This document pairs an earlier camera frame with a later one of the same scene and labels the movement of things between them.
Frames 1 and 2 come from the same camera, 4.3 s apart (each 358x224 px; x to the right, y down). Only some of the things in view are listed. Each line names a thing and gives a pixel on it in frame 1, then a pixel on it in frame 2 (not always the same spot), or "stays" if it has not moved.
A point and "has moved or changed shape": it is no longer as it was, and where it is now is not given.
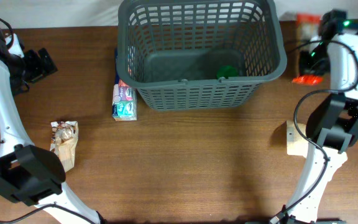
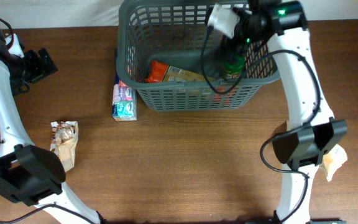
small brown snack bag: x=63 y=140 stays
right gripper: x=306 y=69 -> x=221 y=49
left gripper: x=39 y=70 stays
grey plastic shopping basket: x=185 y=55 stays
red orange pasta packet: x=308 y=27 has moved or changed shape
